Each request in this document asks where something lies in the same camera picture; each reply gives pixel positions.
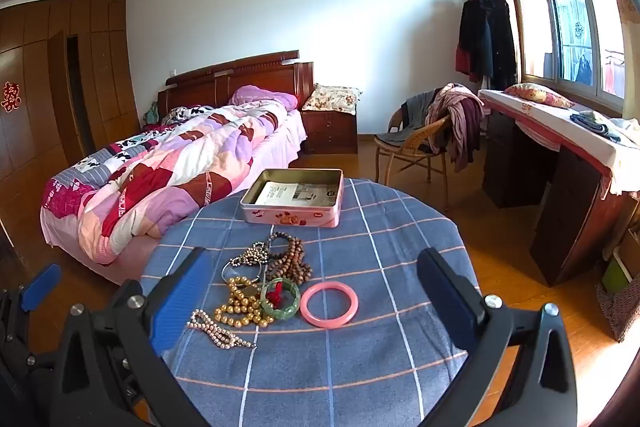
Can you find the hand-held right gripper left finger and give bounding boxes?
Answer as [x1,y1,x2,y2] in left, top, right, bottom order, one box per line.
[50,247,216,427]

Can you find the gold bead necklace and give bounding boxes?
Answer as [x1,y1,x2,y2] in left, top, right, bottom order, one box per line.
[214,276,276,329]

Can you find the white printed paper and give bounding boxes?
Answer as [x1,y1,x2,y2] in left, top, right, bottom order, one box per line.
[255,181,336,208]

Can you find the dark wooden desk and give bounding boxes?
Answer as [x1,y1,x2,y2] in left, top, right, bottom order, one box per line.
[480,89,640,288]

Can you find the green jade bracelet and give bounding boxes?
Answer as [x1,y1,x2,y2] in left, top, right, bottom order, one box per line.
[260,278,302,322]

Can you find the window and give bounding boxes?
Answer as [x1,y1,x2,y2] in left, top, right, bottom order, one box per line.
[505,0,631,112]

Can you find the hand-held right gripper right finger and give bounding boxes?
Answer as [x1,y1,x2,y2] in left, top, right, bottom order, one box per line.
[416,247,578,427]

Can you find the woven basket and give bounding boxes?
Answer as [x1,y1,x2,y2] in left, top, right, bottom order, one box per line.
[595,257,640,343]

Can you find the pink pillow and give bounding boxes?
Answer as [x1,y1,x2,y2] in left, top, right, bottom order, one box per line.
[229,85,299,112]

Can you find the dark coats on rack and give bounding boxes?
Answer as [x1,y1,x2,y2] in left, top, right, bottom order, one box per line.
[455,0,517,92]

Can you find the white desk cloth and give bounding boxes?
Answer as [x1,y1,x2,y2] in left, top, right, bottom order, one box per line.
[477,89,640,195]

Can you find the floral pillow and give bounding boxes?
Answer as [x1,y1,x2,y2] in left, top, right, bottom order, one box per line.
[504,83,576,109]

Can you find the wooden nightstand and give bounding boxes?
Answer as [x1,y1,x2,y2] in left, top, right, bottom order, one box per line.
[300,109,359,155]

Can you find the green box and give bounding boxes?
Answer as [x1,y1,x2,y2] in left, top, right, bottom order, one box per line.
[602,257,633,293]

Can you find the wooden bed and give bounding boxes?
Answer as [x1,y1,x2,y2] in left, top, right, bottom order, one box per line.
[40,51,316,283]

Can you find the pink striped garment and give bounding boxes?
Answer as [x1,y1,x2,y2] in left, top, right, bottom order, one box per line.
[425,83,486,172]

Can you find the brown wooden bead strand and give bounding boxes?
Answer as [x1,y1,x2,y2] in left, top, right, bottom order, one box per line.
[264,232,313,287]

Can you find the grey garment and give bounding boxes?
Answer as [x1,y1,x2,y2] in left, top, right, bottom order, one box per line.
[376,92,441,148]

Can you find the folded clothes pile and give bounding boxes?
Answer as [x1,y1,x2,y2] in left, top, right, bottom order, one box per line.
[570,109,640,142]

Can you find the silver bead necklace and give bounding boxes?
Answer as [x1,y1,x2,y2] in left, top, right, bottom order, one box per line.
[227,241,273,269]

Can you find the pink patchwork quilt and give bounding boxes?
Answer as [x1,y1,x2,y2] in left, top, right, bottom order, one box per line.
[42,99,301,265]

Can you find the pale pearl bracelet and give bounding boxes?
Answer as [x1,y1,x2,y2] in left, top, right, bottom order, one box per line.
[186,308,258,350]

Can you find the wooden wardrobe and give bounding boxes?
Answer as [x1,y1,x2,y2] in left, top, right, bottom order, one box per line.
[0,0,141,233]

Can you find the wicker chair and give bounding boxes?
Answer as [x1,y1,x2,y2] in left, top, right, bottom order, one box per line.
[375,99,453,185]

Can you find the floral cushion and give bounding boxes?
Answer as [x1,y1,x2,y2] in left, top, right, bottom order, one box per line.
[302,83,363,115]

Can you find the red paper decoration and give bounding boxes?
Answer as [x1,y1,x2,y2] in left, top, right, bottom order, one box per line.
[0,82,21,114]

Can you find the thin silver bangle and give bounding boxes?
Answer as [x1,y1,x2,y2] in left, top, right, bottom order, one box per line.
[222,257,263,284]

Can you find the pink bangle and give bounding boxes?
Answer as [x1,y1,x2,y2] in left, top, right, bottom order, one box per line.
[300,281,360,329]

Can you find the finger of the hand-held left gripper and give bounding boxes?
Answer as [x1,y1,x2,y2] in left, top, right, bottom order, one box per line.
[17,263,62,315]

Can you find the pink tin box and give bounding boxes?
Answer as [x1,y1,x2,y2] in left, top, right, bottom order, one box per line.
[240,168,345,228]

